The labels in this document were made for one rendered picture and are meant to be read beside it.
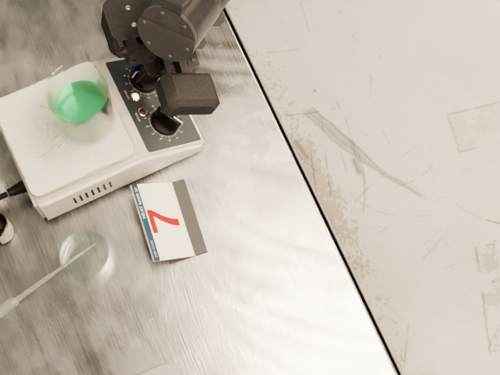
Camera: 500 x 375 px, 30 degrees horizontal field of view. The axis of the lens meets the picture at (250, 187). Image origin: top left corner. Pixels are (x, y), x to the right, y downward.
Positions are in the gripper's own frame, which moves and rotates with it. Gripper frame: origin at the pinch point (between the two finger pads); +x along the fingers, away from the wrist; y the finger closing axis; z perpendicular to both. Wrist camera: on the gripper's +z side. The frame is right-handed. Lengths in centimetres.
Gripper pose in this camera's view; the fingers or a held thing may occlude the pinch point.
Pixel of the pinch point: (149, 60)
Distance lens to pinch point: 103.1
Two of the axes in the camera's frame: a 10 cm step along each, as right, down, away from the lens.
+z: -8.3, 0.6, -5.6
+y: 2.9, 8.9, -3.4
